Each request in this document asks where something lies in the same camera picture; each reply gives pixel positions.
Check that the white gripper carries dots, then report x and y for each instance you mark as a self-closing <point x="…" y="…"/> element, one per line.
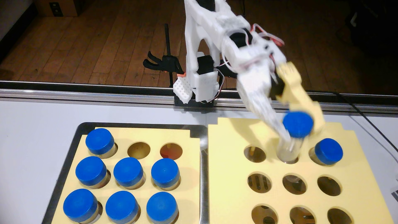
<point x="256" y="83"/>

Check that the blue capped test tube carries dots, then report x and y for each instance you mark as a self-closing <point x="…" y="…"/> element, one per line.
<point x="298" y="124"/>
<point x="122" y="207"/>
<point x="99" y="141"/>
<point x="80" y="205"/>
<point x="90" y="170"/>
<point x="128" y="171"/>
<point x="328" y="151"/>
<point x="162" y="207"/>
<point x="165" y="172"/>

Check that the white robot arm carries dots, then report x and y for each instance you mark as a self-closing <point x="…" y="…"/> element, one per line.
<point x="191" y="46"/>

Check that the large yellow foam rack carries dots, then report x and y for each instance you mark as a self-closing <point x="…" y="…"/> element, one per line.
<point x="230" y="186"/>

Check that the black clamp with orange trigger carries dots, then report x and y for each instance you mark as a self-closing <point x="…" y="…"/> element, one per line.
<point x="169" y="62"/>

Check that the black bag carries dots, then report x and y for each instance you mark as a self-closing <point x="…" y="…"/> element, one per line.
<point x="373" y="28"/>

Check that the metal tray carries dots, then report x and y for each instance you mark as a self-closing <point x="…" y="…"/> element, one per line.
<point x="203" y="186"/>

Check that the yellow foam rack in tray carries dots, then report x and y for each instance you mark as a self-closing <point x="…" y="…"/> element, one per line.
<point x="189" y="193"/>

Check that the grey object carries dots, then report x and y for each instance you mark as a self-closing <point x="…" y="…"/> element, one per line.
<point x="395" y="195"/>

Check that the cardboard box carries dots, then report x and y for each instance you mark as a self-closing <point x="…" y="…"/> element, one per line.
<point x="67" y="7"/>

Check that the aluminium table edge rail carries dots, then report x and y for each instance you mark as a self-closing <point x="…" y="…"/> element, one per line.
<point x="31" y="93"/>

